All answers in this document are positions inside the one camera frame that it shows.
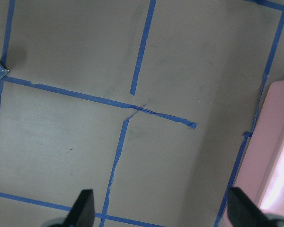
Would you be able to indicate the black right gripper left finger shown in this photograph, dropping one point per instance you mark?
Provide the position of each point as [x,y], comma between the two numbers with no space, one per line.
[82,213]

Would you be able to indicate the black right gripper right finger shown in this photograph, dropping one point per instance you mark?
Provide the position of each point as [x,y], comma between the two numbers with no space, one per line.
[242,212]

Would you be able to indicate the pink plastic bin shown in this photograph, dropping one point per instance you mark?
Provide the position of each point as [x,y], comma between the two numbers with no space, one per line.
[261,173]

